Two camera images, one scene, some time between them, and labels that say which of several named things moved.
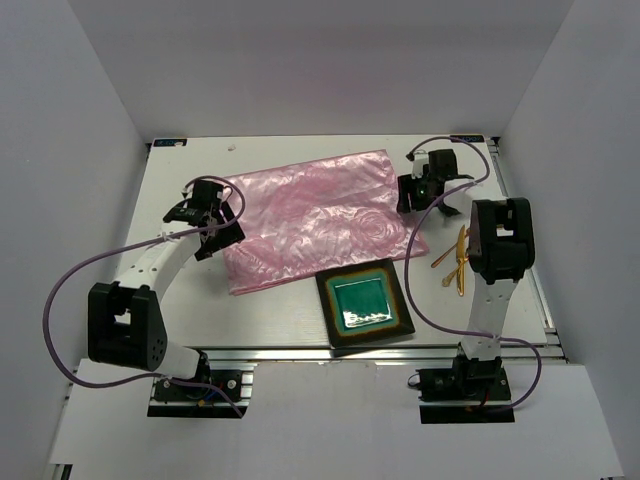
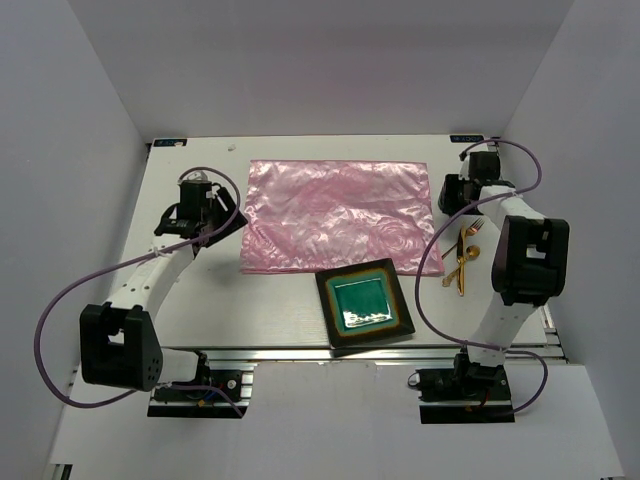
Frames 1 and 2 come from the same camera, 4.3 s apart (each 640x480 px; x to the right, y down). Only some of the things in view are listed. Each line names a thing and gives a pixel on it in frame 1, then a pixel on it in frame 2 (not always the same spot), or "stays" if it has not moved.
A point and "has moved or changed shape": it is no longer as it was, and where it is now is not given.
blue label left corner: [170, 142] stays
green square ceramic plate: [363, 303] stays
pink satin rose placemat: [340, 210] has moved or changed shape
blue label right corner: [468, 138] stays
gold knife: [461, 241] stays
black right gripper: [406, 185] → [452, 184]
